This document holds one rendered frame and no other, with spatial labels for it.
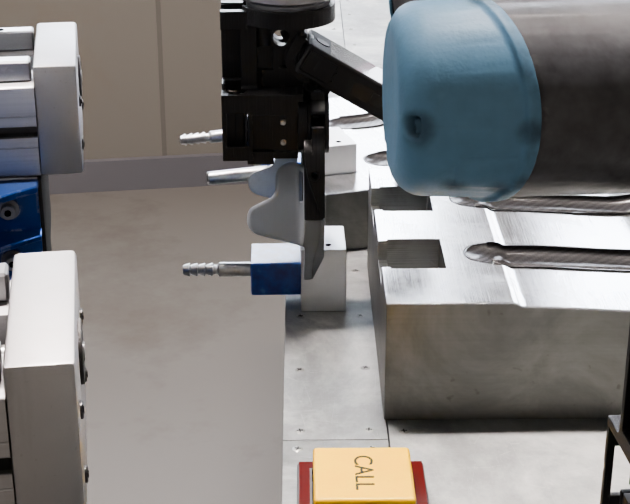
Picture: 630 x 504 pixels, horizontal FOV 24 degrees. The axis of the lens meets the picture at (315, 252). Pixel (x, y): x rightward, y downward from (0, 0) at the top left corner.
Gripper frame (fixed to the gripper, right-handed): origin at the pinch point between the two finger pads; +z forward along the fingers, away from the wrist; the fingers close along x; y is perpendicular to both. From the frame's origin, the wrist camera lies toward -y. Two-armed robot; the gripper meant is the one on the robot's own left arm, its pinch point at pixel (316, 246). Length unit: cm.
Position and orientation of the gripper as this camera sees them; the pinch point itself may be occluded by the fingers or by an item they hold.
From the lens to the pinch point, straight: 117.0
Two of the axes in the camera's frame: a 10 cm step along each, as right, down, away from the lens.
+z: 0.0, 9.2, 4.0
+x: 0.3, 4.0, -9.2
